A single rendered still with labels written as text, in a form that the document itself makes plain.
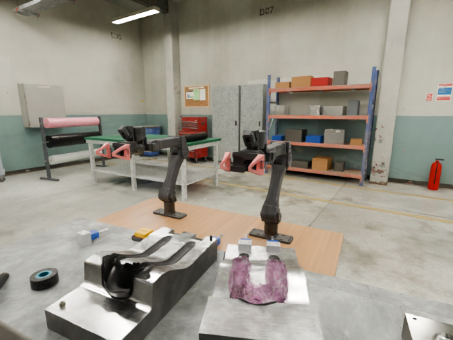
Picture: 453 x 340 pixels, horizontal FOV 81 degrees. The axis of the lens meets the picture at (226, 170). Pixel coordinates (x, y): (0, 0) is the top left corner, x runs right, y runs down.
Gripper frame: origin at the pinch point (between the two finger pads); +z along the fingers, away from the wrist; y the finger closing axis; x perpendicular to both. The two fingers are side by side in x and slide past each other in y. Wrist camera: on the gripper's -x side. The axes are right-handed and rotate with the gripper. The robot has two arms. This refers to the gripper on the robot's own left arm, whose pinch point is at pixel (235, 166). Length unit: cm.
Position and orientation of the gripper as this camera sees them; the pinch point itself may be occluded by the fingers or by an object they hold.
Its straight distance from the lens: 83.5
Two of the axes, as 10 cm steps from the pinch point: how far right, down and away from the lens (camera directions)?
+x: 0.1, 9.8, 2.2
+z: -4.7, 2.0, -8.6
